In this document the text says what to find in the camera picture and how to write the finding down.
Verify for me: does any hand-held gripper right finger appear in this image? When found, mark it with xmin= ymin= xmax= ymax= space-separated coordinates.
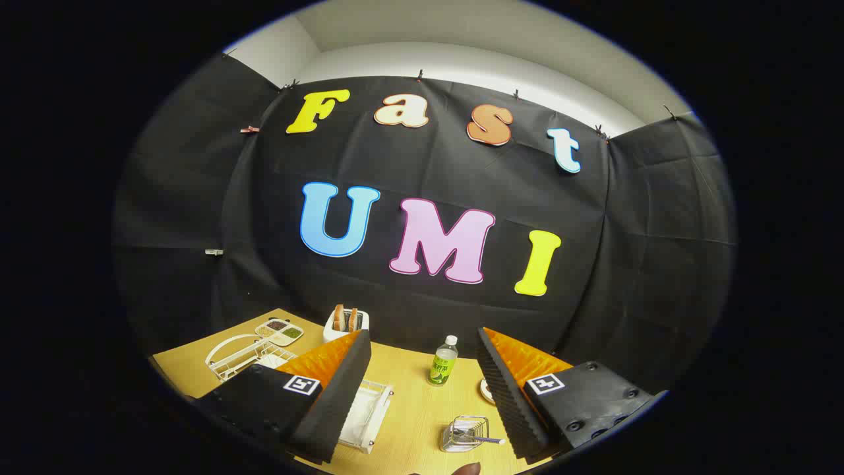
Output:
xmin=475 ymin=327 xmax=668 ymax=462

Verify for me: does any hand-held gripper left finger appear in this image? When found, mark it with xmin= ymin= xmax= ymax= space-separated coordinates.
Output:
xmin=195 ymin=330 xmax=372 ymax=464

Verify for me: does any white wire dish rack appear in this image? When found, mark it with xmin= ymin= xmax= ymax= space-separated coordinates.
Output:
xmin=204 ymin=333 xmax=394 ymax=455

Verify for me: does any spoon with blue checked handle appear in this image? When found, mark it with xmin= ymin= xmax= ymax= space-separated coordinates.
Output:
xmin=454 ymin=429 xmax=507 ymax=445

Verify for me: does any metal wire basket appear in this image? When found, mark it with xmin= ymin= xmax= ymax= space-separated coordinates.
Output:
xmin=440 ymin=416 xmax=490 ymax=453

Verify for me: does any white toaster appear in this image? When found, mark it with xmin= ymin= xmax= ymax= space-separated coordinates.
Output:
xmin=323 ymin=309 xmax=370 ymax=342

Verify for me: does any green tea bottle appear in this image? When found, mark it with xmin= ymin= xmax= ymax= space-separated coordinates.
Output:
xmin=429 ymin=335 xmax=459 ymax=387

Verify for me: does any divided condiment tray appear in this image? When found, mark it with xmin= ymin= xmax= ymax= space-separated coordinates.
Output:
xmin=255 ymin=318 xmax=305 ymax=346

